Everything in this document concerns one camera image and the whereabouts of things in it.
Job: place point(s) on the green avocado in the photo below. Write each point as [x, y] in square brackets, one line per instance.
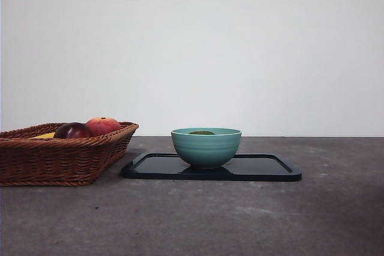
[201, 132]

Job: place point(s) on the teal ribbed bowl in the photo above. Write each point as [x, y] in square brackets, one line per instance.
[206, 151]

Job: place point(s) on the dark rectangular tray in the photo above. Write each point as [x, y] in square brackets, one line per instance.
[261, 167]

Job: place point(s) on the red yellow apple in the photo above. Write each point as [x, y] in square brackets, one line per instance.
[103, 126]

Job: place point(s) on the dark purple plum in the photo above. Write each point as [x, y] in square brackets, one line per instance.
[73, 131]

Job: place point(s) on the yellow banana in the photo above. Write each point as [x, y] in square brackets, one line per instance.
[45, 136]

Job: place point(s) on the brown wicker basket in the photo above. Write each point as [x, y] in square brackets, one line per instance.
[60, 160]

